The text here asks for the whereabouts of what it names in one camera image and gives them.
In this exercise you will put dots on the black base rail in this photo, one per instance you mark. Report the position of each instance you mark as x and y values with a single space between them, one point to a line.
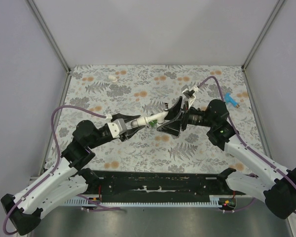
148 187

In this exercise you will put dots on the green faucet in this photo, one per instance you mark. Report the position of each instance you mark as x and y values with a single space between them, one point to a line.
153 123

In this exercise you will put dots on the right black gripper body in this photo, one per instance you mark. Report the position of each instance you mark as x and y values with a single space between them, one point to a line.
185 115

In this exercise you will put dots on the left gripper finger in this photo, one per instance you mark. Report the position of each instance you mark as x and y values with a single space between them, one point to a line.
126 118
135 130

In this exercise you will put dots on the floral table mat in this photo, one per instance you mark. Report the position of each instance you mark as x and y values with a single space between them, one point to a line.
143 90

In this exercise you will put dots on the white chrome faucet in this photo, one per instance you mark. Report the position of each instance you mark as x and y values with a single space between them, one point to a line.
159 117

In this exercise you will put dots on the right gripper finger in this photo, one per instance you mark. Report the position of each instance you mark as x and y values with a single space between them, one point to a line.
172 127
175 111

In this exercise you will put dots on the blue faucet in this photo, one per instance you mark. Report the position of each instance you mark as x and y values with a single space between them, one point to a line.
229 99

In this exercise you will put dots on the white pipe elbow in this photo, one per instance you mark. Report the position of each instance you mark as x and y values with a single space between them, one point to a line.
112 78

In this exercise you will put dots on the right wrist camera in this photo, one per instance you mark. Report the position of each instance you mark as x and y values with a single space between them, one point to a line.
189 94

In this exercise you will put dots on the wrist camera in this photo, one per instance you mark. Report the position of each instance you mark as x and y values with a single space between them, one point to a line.
117 127
189 94

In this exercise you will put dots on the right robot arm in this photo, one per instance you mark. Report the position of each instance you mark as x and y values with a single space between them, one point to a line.
273 184

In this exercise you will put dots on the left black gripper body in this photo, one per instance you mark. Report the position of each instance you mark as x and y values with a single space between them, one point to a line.
122 137

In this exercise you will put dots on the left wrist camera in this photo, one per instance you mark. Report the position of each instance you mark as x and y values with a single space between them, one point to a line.
117 127

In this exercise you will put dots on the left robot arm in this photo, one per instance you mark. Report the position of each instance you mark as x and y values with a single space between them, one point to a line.
68 176

